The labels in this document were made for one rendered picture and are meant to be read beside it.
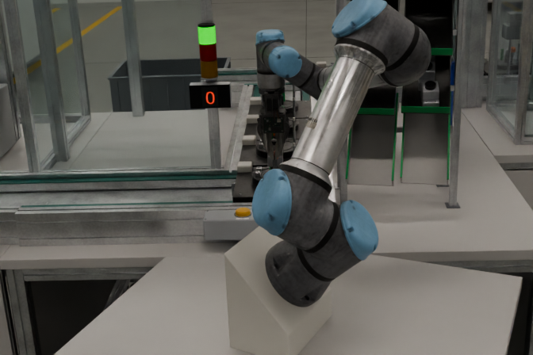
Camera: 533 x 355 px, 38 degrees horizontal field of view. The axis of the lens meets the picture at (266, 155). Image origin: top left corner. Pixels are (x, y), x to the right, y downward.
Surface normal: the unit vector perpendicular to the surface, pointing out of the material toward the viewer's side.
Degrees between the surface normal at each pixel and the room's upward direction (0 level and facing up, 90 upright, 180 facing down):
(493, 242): 0
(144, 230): 90
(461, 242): 0
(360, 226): 53
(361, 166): 45
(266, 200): 60
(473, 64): 90
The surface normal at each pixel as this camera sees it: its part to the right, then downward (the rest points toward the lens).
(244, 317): -0.48, 0.31
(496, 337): -0.04, -0.94
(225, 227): -0.04, 0.34
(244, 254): 0.62, -0.55
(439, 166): -0.17, -0.43
